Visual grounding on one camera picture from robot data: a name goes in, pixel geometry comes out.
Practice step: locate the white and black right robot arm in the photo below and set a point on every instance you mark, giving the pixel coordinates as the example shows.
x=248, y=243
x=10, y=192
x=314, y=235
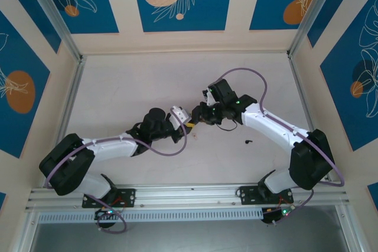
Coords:
x=271, y=122

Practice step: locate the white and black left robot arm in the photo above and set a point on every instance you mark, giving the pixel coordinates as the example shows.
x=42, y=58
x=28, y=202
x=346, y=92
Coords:
x=112, y=145

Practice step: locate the white earbud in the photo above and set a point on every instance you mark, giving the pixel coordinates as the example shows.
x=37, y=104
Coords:
x=195, y=137

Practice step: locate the small controller board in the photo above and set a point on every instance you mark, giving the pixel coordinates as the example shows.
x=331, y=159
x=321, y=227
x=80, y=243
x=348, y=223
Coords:
x=279, y=214
x=104, y=213

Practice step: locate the grey metal sheet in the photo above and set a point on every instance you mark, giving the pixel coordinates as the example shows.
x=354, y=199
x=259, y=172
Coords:
x=189, y=237

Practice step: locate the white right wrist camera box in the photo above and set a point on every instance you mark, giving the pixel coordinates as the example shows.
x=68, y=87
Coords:
x=209, y=98

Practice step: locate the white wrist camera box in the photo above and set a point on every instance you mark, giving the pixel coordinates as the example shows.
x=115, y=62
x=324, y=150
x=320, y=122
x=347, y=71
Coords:
x=180, y=113
x=209, y=98

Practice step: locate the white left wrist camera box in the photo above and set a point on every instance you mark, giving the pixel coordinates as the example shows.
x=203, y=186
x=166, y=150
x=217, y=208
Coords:
x=180, y=113

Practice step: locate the long aluminium base rail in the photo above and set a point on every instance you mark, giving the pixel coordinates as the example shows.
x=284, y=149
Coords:
x=189, y=194

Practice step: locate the aluminium side rail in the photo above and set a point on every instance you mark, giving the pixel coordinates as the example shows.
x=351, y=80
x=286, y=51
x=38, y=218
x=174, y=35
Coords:
x=301, y=92
x=71, y=98

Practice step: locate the aluminium frame post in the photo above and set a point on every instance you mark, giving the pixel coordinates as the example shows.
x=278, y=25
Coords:
x=50, y=10
x=313, y=7

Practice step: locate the aluminium frame bar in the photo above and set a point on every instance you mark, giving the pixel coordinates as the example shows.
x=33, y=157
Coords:
x=26, y=234
x=351, y=231

